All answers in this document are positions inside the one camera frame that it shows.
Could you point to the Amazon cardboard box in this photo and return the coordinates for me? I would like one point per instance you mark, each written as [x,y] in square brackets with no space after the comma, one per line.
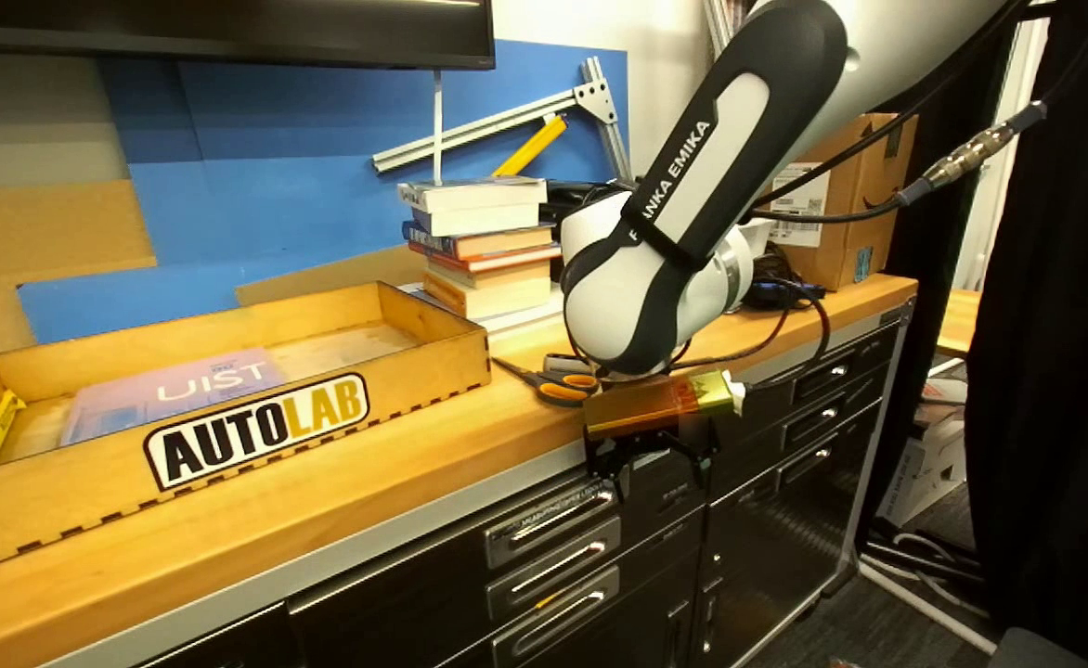
[831,238]

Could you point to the aluminium frame bracket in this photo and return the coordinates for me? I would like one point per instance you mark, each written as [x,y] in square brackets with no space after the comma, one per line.
[592,92]

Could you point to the blue foam board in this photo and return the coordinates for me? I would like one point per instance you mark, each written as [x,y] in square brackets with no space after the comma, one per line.
[250,173]

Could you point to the gold wrist camera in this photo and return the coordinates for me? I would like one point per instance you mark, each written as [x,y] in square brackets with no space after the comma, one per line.
[666,402]

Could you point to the grey cable connector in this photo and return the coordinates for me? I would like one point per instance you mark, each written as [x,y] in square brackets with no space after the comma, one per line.
[969,153]

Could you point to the black monitor on wall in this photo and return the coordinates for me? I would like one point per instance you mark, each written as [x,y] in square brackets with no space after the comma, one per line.
[425,35]

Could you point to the black drawer cabinet right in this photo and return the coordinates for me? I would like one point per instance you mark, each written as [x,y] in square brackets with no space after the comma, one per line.
[776,515]

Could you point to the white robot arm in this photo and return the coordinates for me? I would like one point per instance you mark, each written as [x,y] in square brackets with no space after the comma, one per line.
[647,268]

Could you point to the wooden AUTOLAB tray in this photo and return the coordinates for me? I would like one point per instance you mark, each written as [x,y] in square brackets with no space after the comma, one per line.
[350,360]

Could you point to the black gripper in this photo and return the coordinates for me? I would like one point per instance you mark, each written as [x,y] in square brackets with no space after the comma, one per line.
[658,476]

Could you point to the yellow level bar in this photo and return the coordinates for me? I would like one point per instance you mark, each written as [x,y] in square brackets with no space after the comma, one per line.
[533,149]

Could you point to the stack of books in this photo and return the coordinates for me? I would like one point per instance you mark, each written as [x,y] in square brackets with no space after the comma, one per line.
[489,248]

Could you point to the purple UIST booklet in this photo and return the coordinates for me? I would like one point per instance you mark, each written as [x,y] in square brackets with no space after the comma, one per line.
[169,391]

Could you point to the black curtain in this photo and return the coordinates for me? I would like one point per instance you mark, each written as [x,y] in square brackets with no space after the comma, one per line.
[1026,416]

